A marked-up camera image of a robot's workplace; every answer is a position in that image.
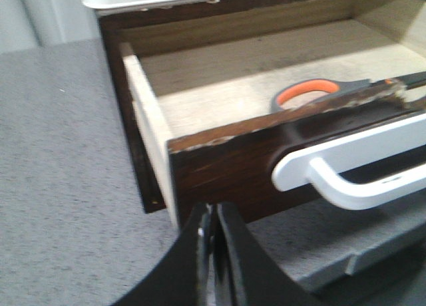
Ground wooden drawer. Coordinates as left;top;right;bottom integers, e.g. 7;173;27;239
118;0;426;232

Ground white drawer handle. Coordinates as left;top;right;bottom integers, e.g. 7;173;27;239
271;113;425;210

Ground orange grey scissors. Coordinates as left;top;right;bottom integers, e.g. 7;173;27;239
270;71;425;113

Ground dark wooden drawer cabinet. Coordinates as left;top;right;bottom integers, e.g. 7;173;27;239
98;0;426;214

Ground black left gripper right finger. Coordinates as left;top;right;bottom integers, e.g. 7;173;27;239
214;202;321;305

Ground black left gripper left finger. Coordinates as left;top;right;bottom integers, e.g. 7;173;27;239
114;203;211;306

